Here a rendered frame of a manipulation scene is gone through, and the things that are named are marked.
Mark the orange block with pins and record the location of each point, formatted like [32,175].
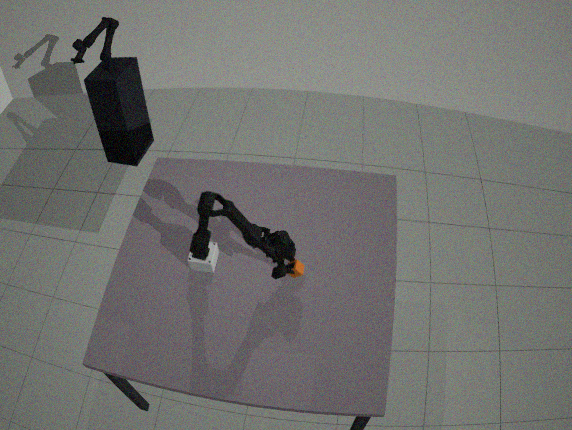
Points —
[297,267]

